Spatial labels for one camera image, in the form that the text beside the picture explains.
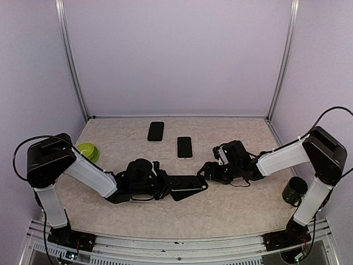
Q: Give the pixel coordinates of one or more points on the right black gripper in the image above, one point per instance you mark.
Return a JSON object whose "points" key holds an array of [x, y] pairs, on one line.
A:
{"points": [[214, 175]]}

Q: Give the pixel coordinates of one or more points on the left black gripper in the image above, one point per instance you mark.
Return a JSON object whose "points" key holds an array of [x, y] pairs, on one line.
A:
{"points": [[166, 185]]}

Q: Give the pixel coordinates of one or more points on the black phone case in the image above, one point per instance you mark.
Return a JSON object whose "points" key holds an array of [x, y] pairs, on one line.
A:
{"points": [[180, 195], [156, 130]]}

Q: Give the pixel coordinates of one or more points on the pink phone case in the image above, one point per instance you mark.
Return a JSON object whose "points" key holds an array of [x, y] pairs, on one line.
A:
{"points": [[184, 148]]}

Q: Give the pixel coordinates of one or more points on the face-up phone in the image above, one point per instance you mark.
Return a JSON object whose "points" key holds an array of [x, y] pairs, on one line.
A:
{"points": [[185, 183]]}

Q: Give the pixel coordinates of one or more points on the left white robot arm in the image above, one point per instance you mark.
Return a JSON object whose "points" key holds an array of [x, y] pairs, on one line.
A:
{"points": [[52, 156]]}

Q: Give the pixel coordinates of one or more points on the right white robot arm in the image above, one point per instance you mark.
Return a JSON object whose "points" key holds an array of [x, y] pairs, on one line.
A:
{"points": [[317, 147]]}

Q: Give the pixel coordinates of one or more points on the green plate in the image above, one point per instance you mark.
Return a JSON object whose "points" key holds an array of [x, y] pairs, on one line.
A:
{"points": [[95, 155]]}

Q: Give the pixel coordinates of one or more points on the green bowl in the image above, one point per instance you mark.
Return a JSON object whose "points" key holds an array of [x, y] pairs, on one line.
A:
{"points": [[86, 148]]}

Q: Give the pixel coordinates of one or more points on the dark green mug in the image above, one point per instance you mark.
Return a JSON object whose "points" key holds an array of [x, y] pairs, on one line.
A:
{"points": [[294, 191]]}

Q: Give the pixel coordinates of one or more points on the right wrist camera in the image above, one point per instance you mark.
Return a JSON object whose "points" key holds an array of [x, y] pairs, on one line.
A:
{"points": [[219, 155]]}

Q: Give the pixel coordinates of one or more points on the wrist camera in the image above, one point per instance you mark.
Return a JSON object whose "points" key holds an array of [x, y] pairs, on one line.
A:
{"points": [[219, 155], [156, 166]]}

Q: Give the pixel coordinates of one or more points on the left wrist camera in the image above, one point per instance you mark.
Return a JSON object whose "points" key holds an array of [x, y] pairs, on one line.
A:
{"points": [[156, 166]]}

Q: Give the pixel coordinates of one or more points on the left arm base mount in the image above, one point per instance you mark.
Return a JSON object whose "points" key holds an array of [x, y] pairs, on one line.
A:
{"points": [[74, 239]]}

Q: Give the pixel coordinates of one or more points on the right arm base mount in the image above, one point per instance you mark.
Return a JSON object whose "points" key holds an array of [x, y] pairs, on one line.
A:
{"points": [[293, 234]]}

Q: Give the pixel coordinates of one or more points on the front aluminium rail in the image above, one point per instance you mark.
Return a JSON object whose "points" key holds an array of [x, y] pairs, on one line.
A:
{"points": [[109, 249]]}

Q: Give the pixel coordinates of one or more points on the left aluminium frame post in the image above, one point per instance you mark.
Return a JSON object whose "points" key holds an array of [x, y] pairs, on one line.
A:
{"points": [[60, 10]]}

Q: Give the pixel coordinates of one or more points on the aluminium frame post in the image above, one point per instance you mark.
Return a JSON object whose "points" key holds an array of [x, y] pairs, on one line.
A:
{"points": [[60, 10], [285, 59]]}

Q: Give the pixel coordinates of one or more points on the right aluminium frame post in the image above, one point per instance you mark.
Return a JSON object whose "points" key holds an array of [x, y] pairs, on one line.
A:
{"points": [[285, 59]]}

